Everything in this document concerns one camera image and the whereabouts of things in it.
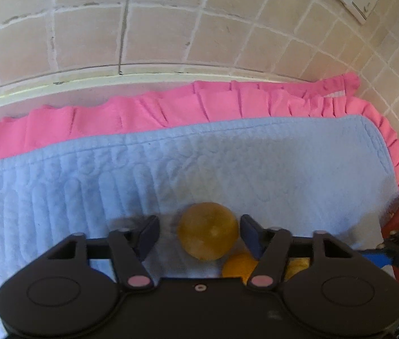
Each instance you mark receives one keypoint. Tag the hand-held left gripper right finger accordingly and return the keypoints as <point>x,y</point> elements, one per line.
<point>250,235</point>

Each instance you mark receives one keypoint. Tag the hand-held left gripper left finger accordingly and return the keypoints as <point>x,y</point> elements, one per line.
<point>150,233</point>

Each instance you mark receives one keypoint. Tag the large brown kiwi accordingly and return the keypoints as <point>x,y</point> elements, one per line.
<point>208,231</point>

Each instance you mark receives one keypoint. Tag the large orange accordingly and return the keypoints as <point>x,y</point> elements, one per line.
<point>238,266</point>

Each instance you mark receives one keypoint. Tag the blue quilted blanket pink ruffle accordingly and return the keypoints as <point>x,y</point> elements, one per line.
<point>114,169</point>

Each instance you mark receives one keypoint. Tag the white wall socket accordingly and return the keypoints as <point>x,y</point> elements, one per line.
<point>366,1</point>

